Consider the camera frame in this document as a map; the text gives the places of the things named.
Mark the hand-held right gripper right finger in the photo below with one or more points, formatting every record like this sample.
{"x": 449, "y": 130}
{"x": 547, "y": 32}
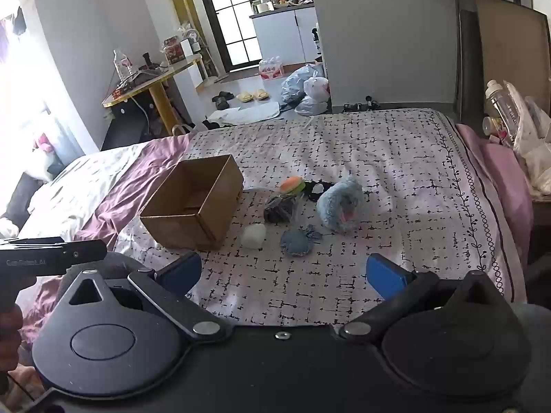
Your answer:
{"x": 383, "y": 275}

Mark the black slipper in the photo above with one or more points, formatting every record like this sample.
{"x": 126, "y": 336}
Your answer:
{"x": 224, "y": 94}
{"x": 221, "y": 103}

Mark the blue-grey round knitted toy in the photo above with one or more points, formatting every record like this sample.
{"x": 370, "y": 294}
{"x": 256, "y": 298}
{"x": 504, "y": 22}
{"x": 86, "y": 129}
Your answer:
{"x": 295, "y": 241}

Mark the black drawer cabinet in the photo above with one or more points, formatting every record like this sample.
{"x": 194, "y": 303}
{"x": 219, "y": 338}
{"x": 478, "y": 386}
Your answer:
{"x": 129, "y": 122}

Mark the clear bottle with white lid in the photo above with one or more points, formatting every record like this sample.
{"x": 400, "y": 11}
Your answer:
{"x": 499, "y": 103}

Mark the person's left hand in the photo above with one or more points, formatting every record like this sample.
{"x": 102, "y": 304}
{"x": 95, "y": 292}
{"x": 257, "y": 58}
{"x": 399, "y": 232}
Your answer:
{"x": 8, "y": 331}

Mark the white soft ball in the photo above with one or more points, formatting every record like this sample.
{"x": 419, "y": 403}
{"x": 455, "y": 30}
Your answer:
{"x": 254, "y": 235}

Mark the white floor mat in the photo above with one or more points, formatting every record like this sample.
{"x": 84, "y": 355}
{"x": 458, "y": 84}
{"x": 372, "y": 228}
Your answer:
{"x": 245, "y": 114}

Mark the small white lidded jar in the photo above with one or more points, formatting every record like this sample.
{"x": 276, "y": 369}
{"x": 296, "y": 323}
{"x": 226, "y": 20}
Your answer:
{"x": 490, "y": 127}

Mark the black joystick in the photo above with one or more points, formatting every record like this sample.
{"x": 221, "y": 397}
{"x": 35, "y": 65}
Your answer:
{"x": 147, "y": 62}

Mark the pale plastic bag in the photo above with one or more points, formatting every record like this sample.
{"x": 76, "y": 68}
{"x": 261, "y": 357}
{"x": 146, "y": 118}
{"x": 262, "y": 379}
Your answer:
{"x": 312, "y": 105}

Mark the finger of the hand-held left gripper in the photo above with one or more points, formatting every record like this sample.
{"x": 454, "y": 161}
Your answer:
{"x": 88, "y": 251}

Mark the black framed glass door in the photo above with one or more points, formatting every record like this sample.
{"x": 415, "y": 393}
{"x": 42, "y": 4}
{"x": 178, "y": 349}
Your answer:
{"x": 224, "y": 13}

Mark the black headboard panel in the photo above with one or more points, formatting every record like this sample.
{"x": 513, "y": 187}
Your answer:
{"x": 467, "y": 64}

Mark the hamburger plush toy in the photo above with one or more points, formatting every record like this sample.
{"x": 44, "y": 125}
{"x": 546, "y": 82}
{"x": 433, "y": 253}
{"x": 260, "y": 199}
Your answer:
{"x": 292, "y": 185}

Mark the dark cloth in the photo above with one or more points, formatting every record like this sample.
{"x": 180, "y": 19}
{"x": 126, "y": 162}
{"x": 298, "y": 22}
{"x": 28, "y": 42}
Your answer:
{"x": 17, "y": 198}

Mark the white and pink quilt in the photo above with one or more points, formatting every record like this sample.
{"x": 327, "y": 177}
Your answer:
{"x": 129, "y": 180}

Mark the clear water bottle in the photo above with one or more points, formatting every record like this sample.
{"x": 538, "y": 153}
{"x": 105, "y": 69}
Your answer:
{"x": 120, "y": 64}

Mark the clear bag of dark pieces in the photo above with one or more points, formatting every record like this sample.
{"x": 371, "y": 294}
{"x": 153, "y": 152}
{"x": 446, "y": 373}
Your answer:
{"x": 277, "y": 210}

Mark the brown board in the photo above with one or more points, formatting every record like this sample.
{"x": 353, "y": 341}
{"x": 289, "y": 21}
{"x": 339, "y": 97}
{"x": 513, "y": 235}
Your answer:
{"x": 508, "y": 51}

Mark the white and red plastic bag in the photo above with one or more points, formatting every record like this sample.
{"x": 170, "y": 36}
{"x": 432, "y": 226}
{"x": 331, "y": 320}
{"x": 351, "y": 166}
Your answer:
{"x": 317, "y": 88}

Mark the pack of water bottles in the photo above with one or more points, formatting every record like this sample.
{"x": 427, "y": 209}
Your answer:
{"x": 271, "y": 69}

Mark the brown cardboard box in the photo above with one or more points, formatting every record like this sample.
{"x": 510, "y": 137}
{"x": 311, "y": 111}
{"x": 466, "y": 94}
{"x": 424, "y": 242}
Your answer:
{"x": 189, "y": 206}

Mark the black and white plush toy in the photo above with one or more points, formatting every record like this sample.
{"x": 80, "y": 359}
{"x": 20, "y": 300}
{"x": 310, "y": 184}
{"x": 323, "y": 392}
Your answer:
{"x": 317, "y": 190}

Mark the white crumpled plastic bag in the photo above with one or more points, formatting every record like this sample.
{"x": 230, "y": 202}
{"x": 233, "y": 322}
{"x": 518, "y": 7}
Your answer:
{"x": 533, "y": 150}

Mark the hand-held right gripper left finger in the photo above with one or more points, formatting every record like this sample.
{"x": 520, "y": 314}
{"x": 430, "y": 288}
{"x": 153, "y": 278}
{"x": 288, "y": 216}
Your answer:
{"x": 185, "y": 269}

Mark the yellow table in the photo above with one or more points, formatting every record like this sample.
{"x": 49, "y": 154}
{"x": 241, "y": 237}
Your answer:
{"x": 150, "y": 81}

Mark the white tote bag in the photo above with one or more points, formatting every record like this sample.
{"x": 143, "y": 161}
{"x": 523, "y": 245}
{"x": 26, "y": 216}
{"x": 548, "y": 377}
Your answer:
{"x": 183, "y": 129}

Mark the red printed snack box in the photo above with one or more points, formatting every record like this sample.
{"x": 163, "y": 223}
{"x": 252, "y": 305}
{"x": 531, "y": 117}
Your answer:
{"x": 174, "y": 49}

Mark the blue plastic bag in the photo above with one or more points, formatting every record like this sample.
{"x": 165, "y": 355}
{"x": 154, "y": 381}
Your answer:
{"x": 297, "y": 84}

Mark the black spray bottle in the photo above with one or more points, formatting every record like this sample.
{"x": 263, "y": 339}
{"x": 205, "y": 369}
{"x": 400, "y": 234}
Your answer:
{"x": 315, "y": 39}

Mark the blue fluffy plush toy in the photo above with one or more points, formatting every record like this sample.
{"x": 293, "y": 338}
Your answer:
{"x": 340, "y": 206}

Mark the white kitchen cabinet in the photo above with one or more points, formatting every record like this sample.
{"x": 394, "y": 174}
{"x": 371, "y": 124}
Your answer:
{"x": 284, "y": 34}

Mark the pink bed sheet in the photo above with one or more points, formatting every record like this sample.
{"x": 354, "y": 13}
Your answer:
{"x": 499, "y": 172}

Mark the white and pink plush toy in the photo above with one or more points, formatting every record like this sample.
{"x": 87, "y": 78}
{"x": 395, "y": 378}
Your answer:
{"x": 43, "y": 159}

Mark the dark tray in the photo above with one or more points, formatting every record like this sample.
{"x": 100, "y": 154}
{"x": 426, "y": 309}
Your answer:
{"x": 133, "y": 79}

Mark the dark clothes pile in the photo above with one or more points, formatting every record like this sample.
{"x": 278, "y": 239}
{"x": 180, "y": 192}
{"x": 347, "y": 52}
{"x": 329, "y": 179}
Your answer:
{"x": 211, "y": 124}

